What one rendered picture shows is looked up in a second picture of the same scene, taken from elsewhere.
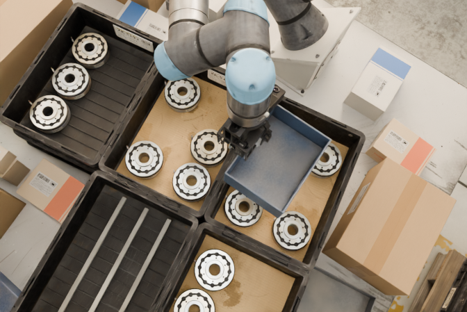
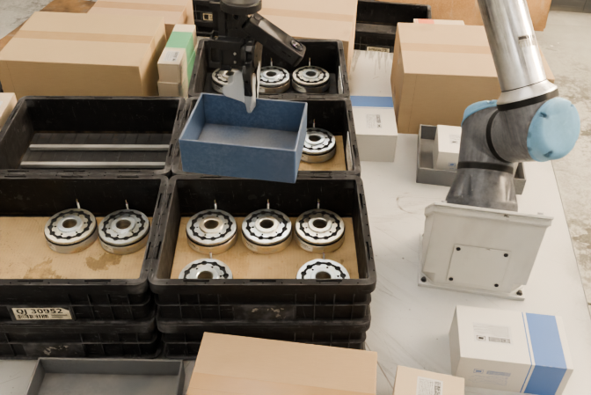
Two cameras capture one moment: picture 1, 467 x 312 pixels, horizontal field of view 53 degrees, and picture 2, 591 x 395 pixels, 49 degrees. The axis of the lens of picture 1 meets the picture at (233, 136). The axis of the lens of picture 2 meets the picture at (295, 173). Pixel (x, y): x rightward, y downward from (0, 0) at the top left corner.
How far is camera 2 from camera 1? 1.09 m
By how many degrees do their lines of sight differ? 48
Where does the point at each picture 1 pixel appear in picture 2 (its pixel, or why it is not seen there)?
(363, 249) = (215, 366)
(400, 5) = not seen: outside the picture
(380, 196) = (309, 362)
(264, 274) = not seen: hidden behind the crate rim
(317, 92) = (438, 298)
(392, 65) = (543, 342)
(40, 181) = not seen: hidden behind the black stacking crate
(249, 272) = (134, 267)
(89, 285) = (75, 157)
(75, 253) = (104, 139)
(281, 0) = (470, 130)
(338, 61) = (504, 306)
